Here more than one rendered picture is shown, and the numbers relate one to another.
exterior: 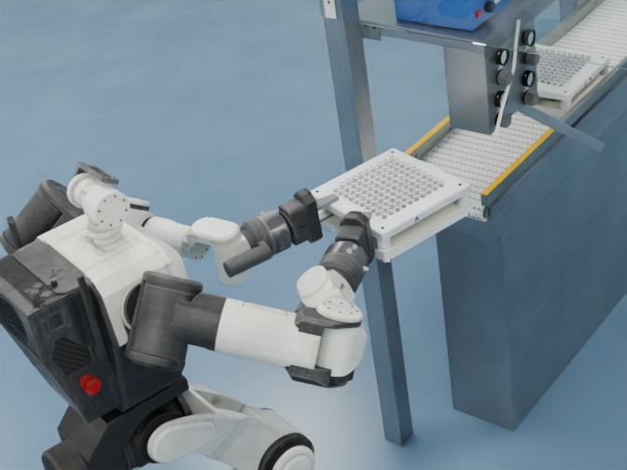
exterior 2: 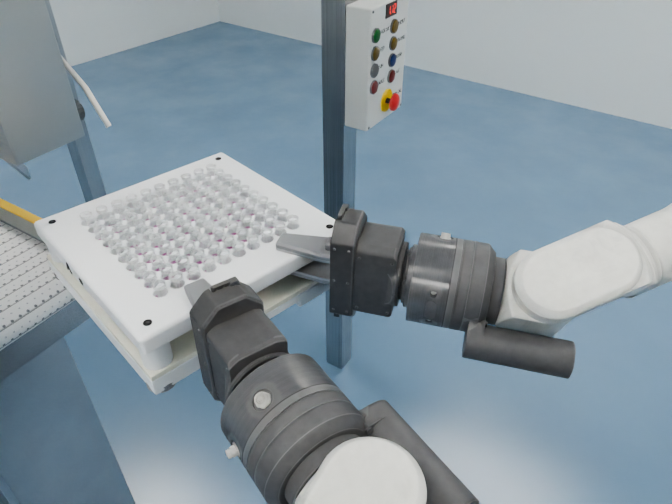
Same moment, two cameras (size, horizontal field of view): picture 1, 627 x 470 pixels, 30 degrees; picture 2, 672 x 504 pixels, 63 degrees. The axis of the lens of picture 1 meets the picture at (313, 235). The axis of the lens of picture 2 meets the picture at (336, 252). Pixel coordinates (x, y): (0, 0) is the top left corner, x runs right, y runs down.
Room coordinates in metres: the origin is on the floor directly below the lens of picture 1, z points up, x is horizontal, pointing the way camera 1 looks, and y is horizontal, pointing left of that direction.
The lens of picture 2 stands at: (2.03, 0.34, 1.38)
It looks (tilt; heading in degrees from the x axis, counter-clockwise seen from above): 38 degrees down; 260
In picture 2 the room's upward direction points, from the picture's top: straight up
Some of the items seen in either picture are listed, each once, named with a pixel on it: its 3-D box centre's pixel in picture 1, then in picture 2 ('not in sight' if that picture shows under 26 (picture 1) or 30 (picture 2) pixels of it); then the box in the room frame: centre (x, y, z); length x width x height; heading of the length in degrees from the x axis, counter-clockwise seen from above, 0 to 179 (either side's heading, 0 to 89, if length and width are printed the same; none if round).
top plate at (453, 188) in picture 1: (388, 191); (191, 231); (2.10, -0.17, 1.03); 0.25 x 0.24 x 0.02; 33
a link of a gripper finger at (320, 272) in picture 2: not in sight; (308, 270); (1.98, -0.10, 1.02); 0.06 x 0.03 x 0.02; 155
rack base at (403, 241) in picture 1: (390, 211); (198, 266); (2.10, -0.17, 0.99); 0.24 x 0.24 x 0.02; 33
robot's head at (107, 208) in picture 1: (100, 205); not in sight; (1.75, 0.35, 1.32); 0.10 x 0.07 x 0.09; 33
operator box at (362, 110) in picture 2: not in sight; (376, 60); (1.72, -0.86, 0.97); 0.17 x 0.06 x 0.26; 47
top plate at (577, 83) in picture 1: (548, 70); not in sight; (2.80, -0.69, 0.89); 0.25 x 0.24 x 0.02; 47
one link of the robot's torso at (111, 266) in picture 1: (95, 312); not in sight; (1.72, 0.41, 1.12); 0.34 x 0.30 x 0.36; 33
